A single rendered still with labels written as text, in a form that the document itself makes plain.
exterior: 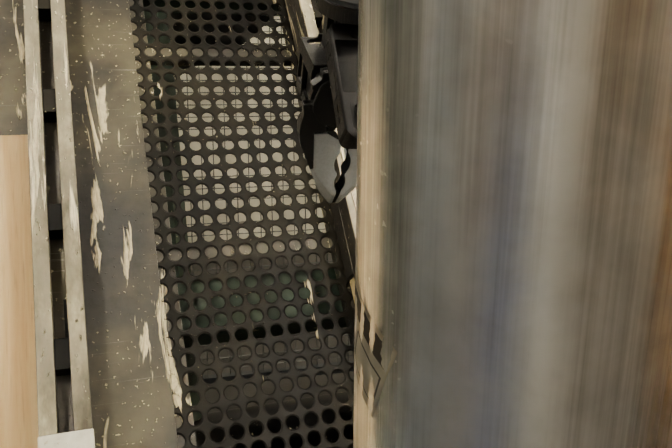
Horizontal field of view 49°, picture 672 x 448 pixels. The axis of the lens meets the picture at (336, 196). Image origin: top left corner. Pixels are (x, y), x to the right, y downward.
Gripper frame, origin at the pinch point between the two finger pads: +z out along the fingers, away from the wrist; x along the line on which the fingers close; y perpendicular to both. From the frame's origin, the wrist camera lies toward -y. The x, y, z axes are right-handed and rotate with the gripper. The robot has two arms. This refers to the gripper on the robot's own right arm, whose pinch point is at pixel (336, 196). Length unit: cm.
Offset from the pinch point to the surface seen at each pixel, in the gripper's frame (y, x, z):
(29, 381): 8.8, 33.3, 33.6
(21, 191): 33, 35, 21
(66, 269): 17.9, 28.5, 23.4
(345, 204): 28.0, -10.8, 22.7
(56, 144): 38, 30, 17
